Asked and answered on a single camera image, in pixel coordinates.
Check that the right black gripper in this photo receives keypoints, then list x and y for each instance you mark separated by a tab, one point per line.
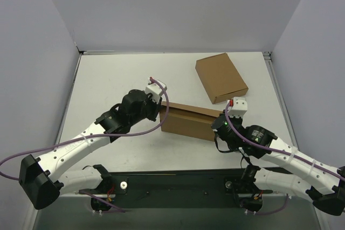
218	129

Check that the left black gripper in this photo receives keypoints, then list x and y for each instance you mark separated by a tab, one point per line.
155	110

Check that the cardboard box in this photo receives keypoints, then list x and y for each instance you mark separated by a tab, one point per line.
188	121
220	78

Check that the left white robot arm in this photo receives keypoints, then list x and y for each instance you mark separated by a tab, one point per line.
46	177

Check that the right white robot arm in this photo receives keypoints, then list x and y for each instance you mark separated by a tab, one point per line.
256	143

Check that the folded closed cardboard box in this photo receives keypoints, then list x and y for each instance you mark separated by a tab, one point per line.
220	78

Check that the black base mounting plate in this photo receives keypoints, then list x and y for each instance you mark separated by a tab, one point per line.
175	189

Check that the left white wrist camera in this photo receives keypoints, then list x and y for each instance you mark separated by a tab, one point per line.
155	89

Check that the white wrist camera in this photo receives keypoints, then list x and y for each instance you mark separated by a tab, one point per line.
237	107
155	89

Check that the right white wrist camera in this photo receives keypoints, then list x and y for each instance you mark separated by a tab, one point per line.
237	107

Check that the aluminium frame rail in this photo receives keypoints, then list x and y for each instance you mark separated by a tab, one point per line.
280	106

